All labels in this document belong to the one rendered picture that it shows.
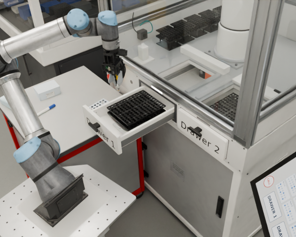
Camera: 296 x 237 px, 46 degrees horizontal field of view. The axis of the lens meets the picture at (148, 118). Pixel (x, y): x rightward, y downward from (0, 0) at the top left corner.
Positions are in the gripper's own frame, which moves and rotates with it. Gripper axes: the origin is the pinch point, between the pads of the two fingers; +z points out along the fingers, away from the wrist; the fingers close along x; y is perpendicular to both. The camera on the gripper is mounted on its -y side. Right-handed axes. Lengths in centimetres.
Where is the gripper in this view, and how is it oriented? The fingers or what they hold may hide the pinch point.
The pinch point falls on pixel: (118, 82)
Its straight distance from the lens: 167.9
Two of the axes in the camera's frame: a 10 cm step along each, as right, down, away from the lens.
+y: -3.2, 6.1, -7.2
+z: 0.5, 7.7, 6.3
